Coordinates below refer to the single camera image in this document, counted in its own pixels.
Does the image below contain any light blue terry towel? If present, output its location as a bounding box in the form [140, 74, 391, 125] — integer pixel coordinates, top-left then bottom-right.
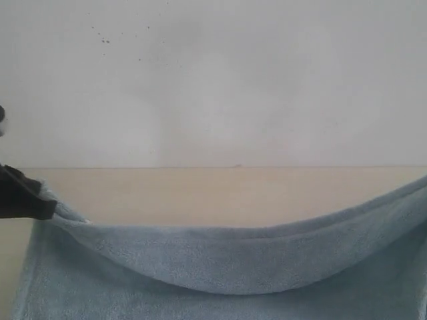
[11, 178, 426, 319]

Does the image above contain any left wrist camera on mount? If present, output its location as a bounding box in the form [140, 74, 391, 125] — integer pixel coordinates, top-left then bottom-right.
[0, 106, 7, 137]

